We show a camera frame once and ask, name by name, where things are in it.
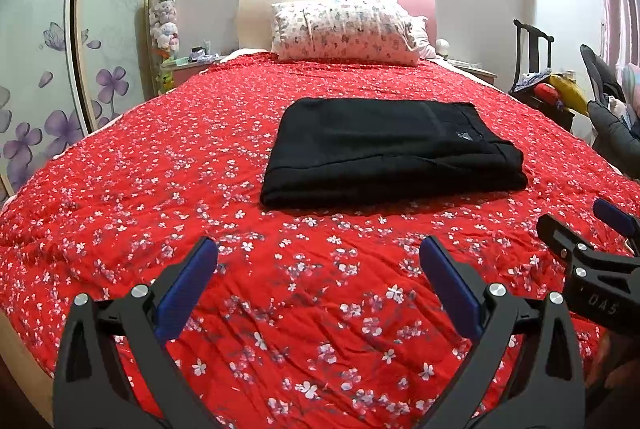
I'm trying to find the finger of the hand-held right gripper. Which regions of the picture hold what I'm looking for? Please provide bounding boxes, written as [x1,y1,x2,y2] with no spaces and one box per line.
[536,214,640,282]
[592,198,640,255]

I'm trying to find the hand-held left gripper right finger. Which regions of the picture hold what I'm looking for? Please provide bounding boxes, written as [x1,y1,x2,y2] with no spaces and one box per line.
[417,235,586,429]

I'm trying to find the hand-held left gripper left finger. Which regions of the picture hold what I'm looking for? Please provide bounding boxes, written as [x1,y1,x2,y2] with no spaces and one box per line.
[52,236,220,429]

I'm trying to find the black pants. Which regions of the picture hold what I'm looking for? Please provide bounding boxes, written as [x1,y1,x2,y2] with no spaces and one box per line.
[260,96,529,210]

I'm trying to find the grey stroller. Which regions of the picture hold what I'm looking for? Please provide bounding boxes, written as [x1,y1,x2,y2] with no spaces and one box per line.
[580,44,640,180]

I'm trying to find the red floral blanket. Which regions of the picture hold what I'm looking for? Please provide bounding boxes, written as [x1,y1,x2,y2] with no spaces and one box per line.
[0,52,640,429]

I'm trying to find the yellow bag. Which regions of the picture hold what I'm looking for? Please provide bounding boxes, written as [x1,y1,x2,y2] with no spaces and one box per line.
[547,74,591,117]

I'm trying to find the red bag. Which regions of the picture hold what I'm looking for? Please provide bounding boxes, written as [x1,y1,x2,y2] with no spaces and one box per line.
[530,82,561,107]

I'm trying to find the blue white patterned cloth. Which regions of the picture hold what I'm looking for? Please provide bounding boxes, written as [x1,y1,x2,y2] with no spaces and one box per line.
[515,69,551,90]

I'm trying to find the black chair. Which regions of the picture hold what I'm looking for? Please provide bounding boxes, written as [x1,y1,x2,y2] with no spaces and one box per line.
[512,20,555,82]

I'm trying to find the wooden nightstand with items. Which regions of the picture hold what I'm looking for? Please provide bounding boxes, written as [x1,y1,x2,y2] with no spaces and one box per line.
[160,56,226,92]

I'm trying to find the plush toys in tube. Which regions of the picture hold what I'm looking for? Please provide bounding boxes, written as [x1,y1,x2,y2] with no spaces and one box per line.
[148,0,182,95]

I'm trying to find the floral sliding wardrobe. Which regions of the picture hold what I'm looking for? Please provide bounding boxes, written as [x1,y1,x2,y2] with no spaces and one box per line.
[0,0,160,202]

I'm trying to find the white floral pillow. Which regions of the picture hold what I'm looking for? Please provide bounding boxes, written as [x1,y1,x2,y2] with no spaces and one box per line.
[271,0,430,67]

